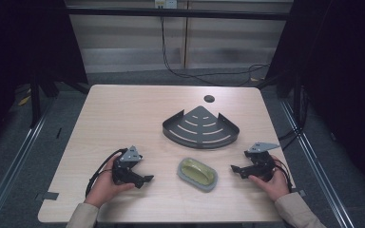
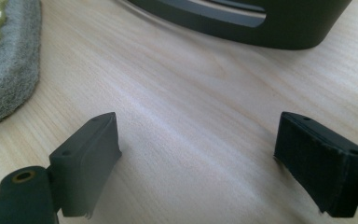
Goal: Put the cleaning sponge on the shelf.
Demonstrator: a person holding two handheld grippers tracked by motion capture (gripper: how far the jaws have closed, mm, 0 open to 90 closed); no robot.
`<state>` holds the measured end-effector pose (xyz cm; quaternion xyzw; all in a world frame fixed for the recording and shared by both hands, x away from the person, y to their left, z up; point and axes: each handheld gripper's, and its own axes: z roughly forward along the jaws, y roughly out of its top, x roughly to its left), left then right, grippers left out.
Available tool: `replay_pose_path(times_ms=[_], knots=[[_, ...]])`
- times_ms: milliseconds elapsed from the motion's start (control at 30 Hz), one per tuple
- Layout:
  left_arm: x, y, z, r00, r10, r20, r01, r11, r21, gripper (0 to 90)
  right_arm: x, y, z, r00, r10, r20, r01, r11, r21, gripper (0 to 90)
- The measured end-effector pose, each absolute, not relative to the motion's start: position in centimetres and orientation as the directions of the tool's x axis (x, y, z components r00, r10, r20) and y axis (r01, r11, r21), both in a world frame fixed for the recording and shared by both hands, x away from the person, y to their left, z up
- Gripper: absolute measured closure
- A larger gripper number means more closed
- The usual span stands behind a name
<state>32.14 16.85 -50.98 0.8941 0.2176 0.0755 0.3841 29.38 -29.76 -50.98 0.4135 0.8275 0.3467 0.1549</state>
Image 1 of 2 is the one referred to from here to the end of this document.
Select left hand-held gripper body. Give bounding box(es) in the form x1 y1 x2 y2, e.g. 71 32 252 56
111 144 144 186

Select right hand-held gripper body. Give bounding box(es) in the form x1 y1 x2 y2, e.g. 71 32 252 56
242 142 281 183

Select person's left hand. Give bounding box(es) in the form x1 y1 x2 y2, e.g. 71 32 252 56
84 154 136 209

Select person's right hand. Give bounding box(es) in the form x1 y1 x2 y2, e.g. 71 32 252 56
247 154 291 202

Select grey soap dish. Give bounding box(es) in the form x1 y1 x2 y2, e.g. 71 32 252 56
176 157 220 194

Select yellow soap bar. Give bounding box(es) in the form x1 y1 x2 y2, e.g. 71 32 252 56
181 159 216 187

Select grey tape piece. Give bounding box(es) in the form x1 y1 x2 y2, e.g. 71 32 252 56
34 191 60 202
291 187 307 198

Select dark grey metal corner shelf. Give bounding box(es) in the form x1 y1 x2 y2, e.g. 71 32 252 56
162 104 240 150

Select black metal stand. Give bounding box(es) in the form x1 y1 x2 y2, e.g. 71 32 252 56
29 74 60 129
256 70 310 134

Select black horizontal bar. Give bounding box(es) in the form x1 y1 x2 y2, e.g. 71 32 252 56
66 7 295 22

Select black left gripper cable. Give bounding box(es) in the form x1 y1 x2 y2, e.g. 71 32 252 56
85 147 129 198

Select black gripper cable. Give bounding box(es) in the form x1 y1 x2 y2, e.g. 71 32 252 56
85 147 129 198
273 157 295 193

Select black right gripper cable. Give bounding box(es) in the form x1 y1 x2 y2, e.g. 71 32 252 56
273 157 295 193

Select metal floor rail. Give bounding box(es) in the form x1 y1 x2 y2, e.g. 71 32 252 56
279 98 357 228
0 94 60 228

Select black floor cable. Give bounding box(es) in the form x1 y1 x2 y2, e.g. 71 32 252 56
160 16 271 87

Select white wall outlet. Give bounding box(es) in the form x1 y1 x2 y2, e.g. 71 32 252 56
154 0 179 10

